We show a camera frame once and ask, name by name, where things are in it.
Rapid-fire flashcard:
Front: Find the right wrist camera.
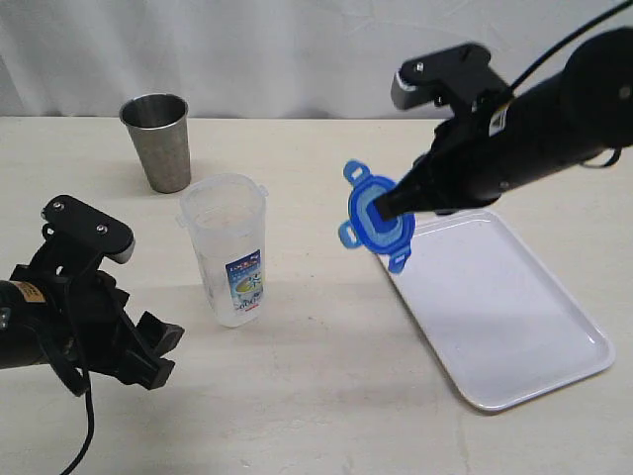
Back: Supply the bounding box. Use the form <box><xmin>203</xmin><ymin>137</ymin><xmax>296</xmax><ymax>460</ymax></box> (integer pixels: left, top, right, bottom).
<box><xmin>391</xmin><ymin>43</ymin><xmax>507</xmax><ymax>117</ymax></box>

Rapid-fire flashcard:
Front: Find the stainless steel cup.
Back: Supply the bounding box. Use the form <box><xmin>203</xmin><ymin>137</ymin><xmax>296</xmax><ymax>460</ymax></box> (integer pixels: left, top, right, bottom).
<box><xmin>119</xmin><ymin>93</ymin><xmax>191</xmax><ymax>194</ymax></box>

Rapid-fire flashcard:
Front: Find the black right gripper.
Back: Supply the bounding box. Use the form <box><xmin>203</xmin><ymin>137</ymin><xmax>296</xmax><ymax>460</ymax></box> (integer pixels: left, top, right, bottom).
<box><xmin>378</xmin><ymin>103</ymin><xmax>506</xmax><ymax>221</ymax></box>

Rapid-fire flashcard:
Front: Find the blue snap-lock lid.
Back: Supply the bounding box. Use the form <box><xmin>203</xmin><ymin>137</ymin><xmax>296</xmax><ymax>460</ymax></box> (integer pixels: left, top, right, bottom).
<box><xmin>338</xmin><ymin>159</ymin><xmax>415</xmax><ymax>274</ymax></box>

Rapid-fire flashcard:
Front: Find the white rectangular tray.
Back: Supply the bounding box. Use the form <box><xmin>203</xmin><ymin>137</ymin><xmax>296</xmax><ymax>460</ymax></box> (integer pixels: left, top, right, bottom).
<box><xmin>391</xmin><ymin>210</ymin><xmax>616</xmax><ymax>413</ymax></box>

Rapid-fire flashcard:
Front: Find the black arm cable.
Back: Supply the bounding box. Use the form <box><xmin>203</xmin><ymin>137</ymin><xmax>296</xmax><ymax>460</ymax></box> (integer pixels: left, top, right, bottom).
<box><xmin>39</xmin><ymin>281</ymin><xmax>96</xmax><ymax>475</ymax></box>
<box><xmin>506</xmin><ymin>0</ymin><xmax>633</xmax><ymax>169</ymax></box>

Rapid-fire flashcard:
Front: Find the clear plastic tall container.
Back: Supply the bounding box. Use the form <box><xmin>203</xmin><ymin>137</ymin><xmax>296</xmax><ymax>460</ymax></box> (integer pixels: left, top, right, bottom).
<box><xmin>178</xmin><ymin>173</ymin><xmax>267</xmax><ymax>328</ymax></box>

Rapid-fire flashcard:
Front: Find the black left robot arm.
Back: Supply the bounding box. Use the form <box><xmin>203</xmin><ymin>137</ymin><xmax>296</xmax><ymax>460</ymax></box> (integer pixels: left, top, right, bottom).
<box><xmin>1</xmin><ymin>254</ymin><xmax>184</xmax><ymax>396</ymax></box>

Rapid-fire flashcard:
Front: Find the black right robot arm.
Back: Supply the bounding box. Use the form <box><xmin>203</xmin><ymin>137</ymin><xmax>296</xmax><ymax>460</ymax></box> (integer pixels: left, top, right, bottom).
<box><xmin>375</xmin><ymin>28</ymin><xmax>632</xmax><ymax>220</ymax></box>

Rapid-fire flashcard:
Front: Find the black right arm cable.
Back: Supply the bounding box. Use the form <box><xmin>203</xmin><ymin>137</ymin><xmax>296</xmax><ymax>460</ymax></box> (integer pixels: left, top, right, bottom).
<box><xmin>506</xmin><ymin>0</ymin><xmax>633</xmax><ymax>169</ymax></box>

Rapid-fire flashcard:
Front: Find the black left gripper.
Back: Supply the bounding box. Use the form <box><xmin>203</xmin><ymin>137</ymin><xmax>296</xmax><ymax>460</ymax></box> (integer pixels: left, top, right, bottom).
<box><xmin>7</xmin><ymin>249</ymin><xmax>185</xmax><ymax>390</ymax></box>

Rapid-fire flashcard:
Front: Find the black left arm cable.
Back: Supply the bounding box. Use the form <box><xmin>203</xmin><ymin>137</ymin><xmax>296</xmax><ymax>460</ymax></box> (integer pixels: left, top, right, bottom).
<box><xmin>39</xmin><ymin>281</ymin><xmax>96</xmax><ymax>475</ymax></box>

